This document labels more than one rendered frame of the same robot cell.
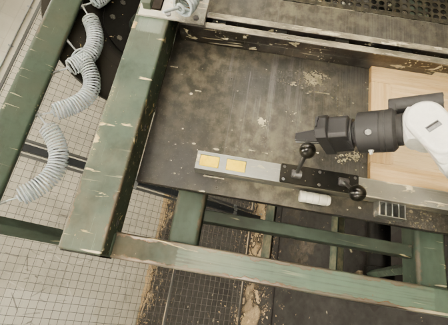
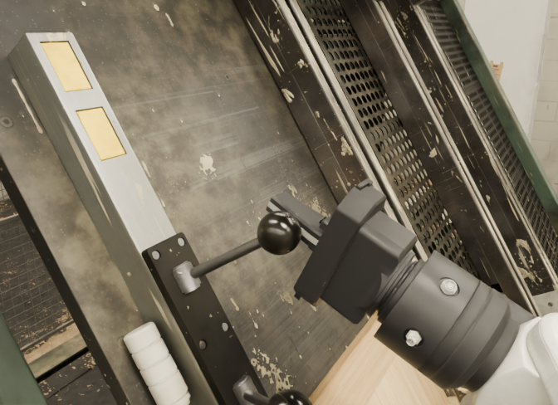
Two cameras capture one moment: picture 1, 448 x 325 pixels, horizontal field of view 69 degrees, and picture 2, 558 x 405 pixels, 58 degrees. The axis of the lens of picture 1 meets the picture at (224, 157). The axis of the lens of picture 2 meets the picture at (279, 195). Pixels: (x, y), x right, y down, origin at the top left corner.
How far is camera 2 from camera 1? 0.45 m
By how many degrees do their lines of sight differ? 35
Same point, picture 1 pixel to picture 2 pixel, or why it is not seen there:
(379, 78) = not seen: hidden behind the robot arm
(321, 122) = (372, 192)
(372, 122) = (467, 279)
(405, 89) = (410, 375)
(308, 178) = (196, 311)
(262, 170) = (134, 199)
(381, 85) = not seen: hidden behind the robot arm
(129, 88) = not seen: outside the picture
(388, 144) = (468, 346)
